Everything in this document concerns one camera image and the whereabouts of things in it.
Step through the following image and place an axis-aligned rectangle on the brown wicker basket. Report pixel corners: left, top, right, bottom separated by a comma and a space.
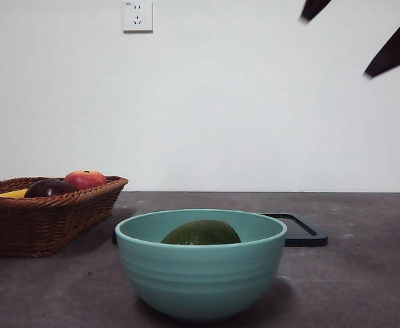
0, 175, 129, 258

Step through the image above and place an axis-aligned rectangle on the black rectangular tray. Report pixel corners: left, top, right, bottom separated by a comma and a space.
111, 213, 329, 248

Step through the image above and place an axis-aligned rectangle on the dark purple apple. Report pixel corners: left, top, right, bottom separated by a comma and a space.
23, 178, 76, 199

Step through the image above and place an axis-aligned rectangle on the green avocado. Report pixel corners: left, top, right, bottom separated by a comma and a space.
160, 219, 242, 246

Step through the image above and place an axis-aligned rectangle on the white wall socket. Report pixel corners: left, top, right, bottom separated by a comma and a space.
123, 0, 154, 34

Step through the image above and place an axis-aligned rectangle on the teal ribbed bowl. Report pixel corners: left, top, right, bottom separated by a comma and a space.
114, 208, 288, 323

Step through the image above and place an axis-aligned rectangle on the yellow banana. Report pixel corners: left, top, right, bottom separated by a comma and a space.
0, 189, 30, 200

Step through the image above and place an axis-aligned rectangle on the red apple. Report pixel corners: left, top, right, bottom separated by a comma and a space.
63, 169, 108, 189

